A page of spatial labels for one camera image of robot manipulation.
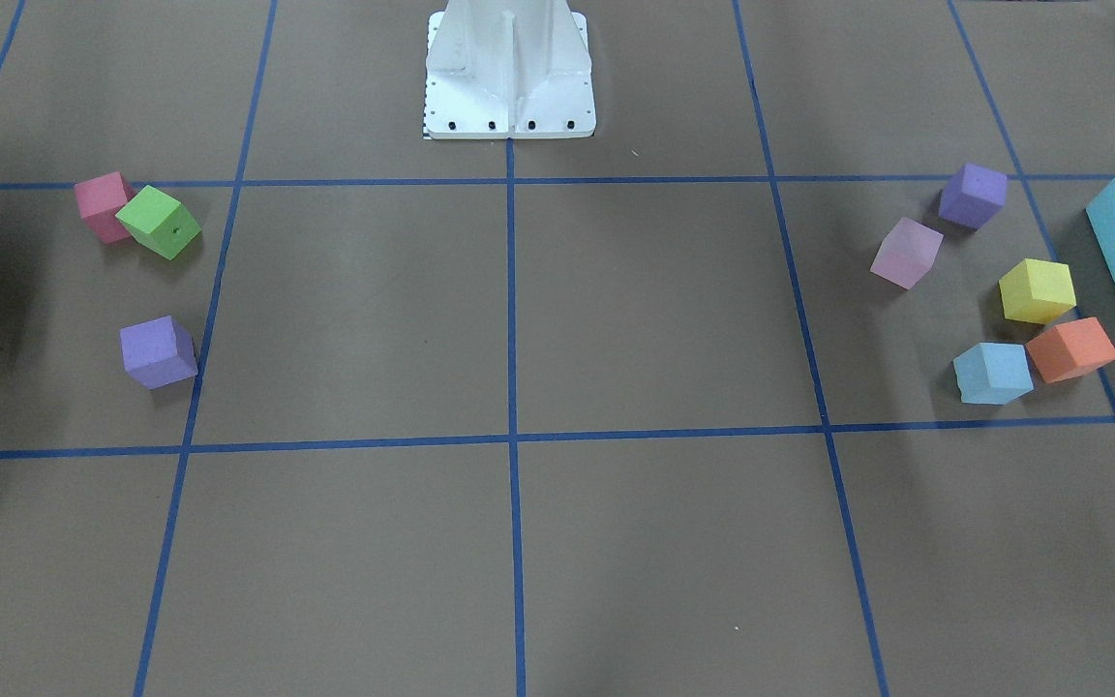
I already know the light blue foam block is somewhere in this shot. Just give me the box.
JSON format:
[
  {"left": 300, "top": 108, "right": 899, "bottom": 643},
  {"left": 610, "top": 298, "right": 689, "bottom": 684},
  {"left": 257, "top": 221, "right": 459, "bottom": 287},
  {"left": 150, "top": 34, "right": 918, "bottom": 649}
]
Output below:
[{"left": 952, "top": 343, "right": 1035, "bottom": 406}]

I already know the lilac foam block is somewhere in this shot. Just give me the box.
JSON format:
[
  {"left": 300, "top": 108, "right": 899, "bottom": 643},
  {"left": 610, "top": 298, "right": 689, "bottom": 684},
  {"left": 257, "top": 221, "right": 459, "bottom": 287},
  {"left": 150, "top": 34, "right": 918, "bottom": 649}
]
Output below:
[{"left": 870, "top": 217, "right": 944, "bottom": 290}]

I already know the orange foam block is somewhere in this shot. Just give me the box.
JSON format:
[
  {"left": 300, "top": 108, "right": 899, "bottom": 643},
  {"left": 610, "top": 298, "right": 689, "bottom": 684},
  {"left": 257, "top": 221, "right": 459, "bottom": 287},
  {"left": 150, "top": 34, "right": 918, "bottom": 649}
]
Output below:
[{"left": 1025, "top": 317, "right": 1115, "bottom": 384}]

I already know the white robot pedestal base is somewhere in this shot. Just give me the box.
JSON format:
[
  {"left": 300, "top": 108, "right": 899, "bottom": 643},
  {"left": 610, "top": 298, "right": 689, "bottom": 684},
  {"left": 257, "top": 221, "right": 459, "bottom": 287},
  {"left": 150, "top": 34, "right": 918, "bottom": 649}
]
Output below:
[{"left": 421, "top": 1, "right": 597, "bottom": 141}]

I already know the yellow foam block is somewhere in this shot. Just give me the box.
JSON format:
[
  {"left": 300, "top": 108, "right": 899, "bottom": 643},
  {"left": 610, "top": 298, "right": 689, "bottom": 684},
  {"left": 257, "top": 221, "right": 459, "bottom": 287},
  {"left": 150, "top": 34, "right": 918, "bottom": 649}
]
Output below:
[{"left": 997, "top": 258, "right": 1078, "bottom": 325}]

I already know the pink foam block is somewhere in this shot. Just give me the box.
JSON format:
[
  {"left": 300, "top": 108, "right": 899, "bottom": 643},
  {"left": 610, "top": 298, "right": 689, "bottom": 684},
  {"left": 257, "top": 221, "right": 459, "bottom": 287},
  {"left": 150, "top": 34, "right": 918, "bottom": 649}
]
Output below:
[{"left": 74, "top": 171, "right": 136, "bottom": 244}]

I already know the green foam block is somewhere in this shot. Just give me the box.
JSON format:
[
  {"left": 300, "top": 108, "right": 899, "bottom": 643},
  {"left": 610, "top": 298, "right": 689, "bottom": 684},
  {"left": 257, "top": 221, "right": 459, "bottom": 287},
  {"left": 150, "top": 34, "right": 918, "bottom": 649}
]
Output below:
[{"left": 115, "top": 185, "right": 202, "bottom": 260}]

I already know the purple foam block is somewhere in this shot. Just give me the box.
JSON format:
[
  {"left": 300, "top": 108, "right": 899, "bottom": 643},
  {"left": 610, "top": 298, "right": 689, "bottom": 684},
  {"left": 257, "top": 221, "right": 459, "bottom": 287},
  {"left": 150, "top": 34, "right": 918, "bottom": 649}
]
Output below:
[
  {"left": 119, "top": 314, "right": 198, "bottom": 391},
  {"left": 937, "top": 163, "right": 1009, "bottom": 229}
]

